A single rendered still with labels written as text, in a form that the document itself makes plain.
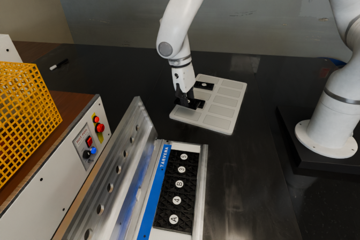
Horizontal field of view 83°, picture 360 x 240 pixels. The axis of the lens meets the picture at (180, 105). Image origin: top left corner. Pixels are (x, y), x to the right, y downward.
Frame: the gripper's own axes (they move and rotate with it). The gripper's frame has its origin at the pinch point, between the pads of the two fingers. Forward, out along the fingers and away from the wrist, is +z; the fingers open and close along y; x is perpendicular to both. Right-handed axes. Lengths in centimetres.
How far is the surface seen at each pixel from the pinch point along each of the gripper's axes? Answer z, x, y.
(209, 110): 9.5, -6.3, 6.2
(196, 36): 24, 72, 174
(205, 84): 6.7, 1.5, 23.6
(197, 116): 8.9, -3.0, 0.2
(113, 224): 1, -5, -51
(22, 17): -36, 205, 61
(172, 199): 8.3, -11.2, -37.1
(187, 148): 7.7, -7.6, -19.1
